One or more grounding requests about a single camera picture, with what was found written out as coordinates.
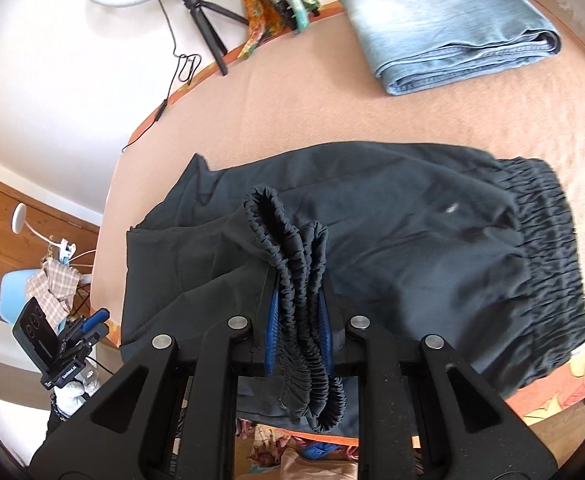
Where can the black pants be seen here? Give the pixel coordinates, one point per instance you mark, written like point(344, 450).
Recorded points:
point(397, 240)

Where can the brown floral cloth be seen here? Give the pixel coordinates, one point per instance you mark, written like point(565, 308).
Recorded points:
point(257, 440)

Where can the orange floral blanket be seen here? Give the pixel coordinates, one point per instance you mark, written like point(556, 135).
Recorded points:
point(547, 395)

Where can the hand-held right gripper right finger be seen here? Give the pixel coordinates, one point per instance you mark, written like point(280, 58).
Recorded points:
point(328, 345)

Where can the white clip lamp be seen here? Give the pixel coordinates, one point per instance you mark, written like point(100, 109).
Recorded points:
point(19, 217)

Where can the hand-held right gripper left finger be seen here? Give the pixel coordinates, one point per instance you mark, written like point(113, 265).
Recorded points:
point(273, 332)

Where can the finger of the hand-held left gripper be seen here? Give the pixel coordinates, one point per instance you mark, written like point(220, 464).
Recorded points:
point(96, 318)

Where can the beige blanket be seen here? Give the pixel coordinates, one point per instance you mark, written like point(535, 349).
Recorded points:
point(297, 110)

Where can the folded light blue jeans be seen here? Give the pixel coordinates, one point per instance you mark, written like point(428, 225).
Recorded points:
point(437, 20)

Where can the black folded stand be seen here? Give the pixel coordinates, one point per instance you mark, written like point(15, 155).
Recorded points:
point(285, 10)

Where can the light blue chair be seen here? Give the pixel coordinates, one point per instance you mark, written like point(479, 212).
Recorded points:
point(12, 295)

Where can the checked cloth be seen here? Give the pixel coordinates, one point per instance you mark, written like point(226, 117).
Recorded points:
point(47, 285)

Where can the white cloth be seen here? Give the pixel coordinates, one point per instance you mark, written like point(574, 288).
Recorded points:
point(75, 395)

